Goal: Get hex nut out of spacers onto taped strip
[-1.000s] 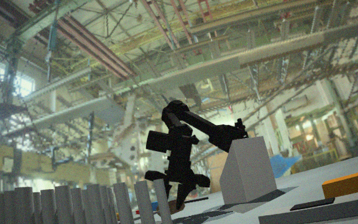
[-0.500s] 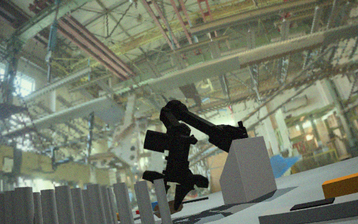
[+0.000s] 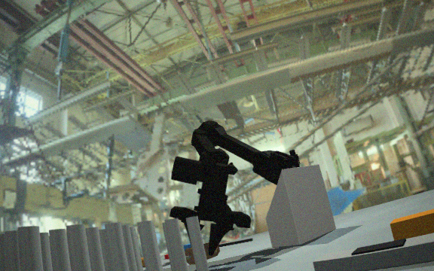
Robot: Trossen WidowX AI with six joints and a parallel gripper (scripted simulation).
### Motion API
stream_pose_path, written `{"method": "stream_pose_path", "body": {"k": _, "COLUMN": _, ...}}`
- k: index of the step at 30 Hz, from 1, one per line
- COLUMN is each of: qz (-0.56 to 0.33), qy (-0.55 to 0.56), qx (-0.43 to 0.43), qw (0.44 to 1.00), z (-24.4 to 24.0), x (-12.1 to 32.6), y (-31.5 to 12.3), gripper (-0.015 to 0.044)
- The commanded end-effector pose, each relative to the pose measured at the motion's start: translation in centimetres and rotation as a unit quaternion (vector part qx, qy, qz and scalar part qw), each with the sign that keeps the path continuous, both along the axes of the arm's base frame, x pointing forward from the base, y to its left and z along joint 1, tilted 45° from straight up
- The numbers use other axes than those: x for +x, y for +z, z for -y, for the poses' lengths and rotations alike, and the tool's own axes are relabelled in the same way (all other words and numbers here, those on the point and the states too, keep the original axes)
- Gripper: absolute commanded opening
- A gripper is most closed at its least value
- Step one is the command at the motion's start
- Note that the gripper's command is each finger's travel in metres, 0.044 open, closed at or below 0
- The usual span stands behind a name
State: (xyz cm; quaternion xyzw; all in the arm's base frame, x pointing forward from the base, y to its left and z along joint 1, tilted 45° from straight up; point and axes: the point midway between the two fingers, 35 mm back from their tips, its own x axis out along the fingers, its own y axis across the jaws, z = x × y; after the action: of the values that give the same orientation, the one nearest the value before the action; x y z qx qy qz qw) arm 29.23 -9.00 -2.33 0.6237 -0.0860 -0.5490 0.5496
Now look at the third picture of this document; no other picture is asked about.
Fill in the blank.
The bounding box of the orange rectangular bar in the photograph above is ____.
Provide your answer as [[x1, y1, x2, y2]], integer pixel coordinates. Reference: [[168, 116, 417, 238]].
[[390, 209, 434, 240]]

